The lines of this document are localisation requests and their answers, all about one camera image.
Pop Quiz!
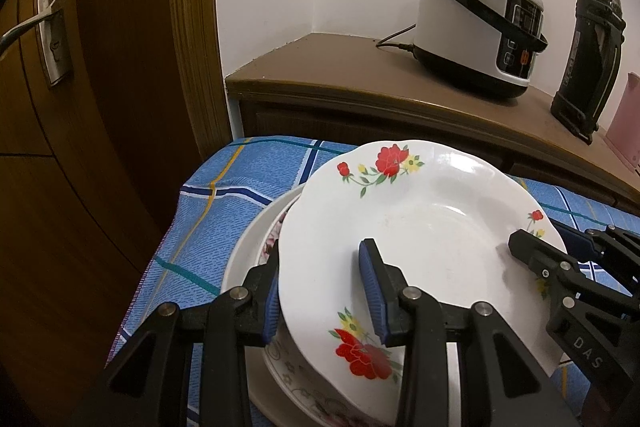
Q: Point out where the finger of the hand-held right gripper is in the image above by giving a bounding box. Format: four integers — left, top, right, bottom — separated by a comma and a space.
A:
585, 224, 640, 290
507, 229, 591, 304

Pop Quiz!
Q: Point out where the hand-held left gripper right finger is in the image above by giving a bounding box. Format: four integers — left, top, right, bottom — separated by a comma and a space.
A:
358, 238, 581, 427

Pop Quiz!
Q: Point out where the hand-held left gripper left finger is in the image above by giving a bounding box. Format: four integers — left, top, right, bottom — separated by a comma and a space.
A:
75, 239, 281, 427

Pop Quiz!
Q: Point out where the scalloped plate with pink flowers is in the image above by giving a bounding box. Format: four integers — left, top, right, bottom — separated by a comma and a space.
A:
257, 202, 401, 427

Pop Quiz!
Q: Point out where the white plate with red flowers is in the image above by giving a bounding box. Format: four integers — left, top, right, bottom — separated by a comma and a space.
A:
277, 139, 568, 427

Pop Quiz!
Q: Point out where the blue plaid tablecloth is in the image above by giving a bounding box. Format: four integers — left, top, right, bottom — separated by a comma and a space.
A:
102, 136, 640, 427

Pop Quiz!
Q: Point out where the pink electric kettle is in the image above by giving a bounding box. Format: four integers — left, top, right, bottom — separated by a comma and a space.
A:
605, 73, 640, 168

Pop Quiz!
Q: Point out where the tall black thermos flask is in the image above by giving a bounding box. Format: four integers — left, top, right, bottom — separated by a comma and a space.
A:
550, 0, 627, 145

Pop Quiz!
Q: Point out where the wooden door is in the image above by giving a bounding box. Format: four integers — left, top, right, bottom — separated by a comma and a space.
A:
0, 0, 201, 408

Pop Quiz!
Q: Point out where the brown wooden cabinet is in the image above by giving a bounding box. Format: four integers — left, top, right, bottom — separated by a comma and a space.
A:
225, 32, 640, 212

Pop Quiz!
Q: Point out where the white and black rice cooker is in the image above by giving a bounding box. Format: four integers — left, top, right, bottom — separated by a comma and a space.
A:
412, 0, 549, 100

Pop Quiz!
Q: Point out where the black rice cooker cable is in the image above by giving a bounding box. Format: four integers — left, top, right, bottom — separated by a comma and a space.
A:
376, 23, 418, 54

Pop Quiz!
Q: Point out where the wooden door frame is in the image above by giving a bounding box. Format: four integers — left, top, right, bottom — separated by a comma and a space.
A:
167, 0, 235, 162

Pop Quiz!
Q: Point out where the metal door handle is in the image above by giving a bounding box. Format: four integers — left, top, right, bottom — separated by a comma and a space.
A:
0, 0, 75, 88

